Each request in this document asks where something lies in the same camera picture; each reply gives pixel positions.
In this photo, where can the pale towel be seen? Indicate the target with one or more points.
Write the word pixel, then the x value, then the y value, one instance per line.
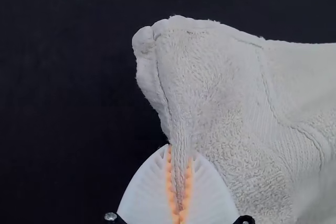
pixel 223 90

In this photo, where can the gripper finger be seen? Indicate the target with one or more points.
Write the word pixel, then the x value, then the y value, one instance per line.
pixel 147 195
pixel 210 200

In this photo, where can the black mat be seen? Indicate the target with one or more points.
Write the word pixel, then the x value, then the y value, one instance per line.
pixel 65 77

